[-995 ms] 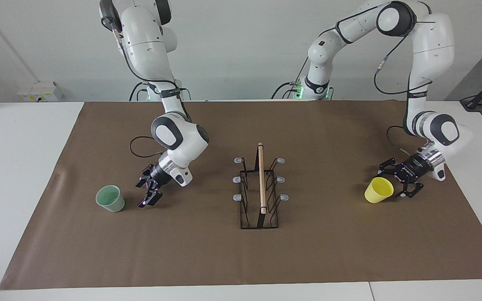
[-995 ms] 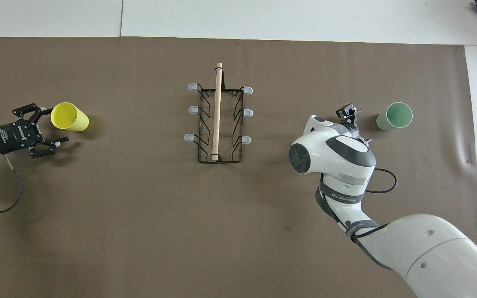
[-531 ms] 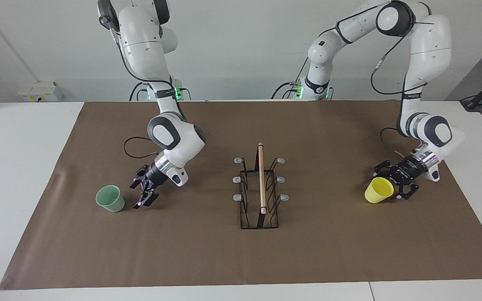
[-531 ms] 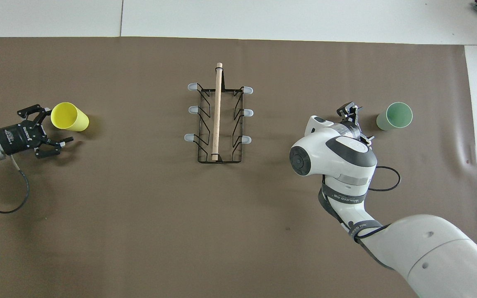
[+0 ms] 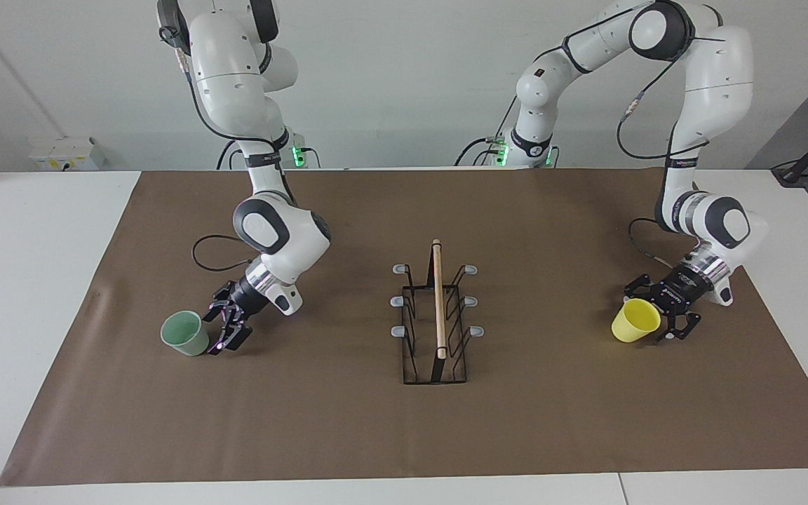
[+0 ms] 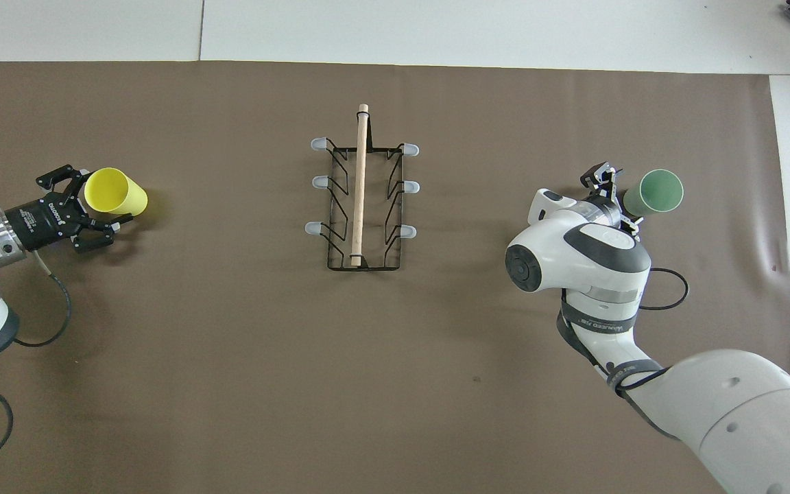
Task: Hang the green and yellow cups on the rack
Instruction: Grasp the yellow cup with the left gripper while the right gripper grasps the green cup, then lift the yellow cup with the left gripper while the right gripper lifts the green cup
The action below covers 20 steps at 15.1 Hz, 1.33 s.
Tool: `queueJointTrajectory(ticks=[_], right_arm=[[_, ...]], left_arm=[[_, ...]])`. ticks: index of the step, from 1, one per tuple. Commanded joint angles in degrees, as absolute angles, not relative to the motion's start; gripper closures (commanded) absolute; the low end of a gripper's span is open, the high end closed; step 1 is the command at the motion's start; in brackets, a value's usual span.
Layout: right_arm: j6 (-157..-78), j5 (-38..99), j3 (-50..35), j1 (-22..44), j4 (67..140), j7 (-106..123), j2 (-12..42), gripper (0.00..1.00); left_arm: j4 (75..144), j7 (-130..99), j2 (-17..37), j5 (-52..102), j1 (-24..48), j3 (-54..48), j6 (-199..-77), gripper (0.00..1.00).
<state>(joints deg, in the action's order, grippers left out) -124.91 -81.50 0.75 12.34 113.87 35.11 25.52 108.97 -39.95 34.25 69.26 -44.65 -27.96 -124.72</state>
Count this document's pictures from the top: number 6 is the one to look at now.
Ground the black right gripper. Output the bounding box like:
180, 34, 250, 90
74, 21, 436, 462
580, 163, 643, 238

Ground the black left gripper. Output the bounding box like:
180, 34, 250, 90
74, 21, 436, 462
4, 165, 134, 255

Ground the light green plastic cup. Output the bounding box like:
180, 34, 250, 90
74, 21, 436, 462
623, 169, 684, 217

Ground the yellow plastic cup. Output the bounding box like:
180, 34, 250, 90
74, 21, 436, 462
84, 167, 149, 215

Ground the brown table mat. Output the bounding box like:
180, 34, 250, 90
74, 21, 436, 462
0, 60, 790, 494

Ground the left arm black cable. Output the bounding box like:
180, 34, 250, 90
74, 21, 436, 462
0, 248, 73, 474

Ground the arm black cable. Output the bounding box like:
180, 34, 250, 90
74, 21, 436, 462
0, 248, 73, 474
635, 266, 689, 311

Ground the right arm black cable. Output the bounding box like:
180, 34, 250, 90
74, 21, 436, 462
635, 266, 689, 311

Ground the black wire cup rack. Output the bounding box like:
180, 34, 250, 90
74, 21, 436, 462
304, 103, 420, 272

